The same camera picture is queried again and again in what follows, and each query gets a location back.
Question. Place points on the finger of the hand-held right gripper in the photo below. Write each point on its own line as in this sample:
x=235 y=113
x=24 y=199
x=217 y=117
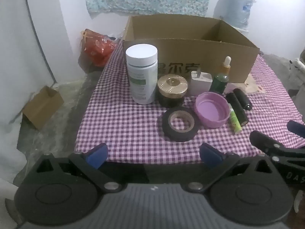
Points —
x=296 y=128
x=262 y=140

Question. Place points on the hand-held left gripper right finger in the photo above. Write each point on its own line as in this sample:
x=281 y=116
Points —
x=211 y=157

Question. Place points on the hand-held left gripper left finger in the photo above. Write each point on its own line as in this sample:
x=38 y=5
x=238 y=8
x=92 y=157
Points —
x=97 y=156

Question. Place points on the green lip balm tube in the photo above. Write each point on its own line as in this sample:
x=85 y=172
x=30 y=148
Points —
x=234 y=120

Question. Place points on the long black cylinder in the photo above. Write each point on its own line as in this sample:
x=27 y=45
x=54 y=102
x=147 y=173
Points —
x=238 y=109

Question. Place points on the short black cylinder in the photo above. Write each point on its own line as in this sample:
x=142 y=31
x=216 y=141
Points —
x=241 y=97

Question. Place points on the purple plastic lid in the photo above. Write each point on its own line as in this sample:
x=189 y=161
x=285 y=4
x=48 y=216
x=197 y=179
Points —
x=209 y=109

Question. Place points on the black tape roll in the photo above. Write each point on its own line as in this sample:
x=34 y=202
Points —
x=168 y=126

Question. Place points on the green dropper bottle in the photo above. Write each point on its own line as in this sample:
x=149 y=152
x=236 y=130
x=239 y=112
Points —
x=220 y=82

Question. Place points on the white charger adapter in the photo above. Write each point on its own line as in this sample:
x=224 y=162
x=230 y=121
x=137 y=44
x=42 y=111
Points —
x=200 y=83

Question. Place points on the black jar with gold lid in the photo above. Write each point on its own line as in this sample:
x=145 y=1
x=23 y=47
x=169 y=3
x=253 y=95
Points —
x=172 y=83

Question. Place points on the white plastic bottle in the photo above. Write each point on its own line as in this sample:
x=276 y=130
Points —
x=143 y=76

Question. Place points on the large cardboard box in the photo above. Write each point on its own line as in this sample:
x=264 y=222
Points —
x=214 y=52

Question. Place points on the purple checkered tablecloth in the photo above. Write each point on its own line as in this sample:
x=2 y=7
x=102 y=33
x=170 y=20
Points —
x=124 y=128

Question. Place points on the beige paper piece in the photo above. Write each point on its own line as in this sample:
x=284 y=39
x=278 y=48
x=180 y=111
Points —
x=255 y=85

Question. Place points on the white crumpled object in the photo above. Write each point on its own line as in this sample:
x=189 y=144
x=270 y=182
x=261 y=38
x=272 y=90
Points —
x=297 y=63

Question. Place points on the small cardboard box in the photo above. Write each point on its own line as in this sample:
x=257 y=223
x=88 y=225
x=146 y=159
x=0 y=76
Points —
x=40 y=107

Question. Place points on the red plastic bag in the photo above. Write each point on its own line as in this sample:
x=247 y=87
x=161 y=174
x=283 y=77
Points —
x=95 y=47

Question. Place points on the white backdrop sheet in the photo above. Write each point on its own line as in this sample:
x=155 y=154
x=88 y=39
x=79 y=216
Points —
x=19 y=52

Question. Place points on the blue water jug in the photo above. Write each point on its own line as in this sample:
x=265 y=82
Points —
x=236 y=9

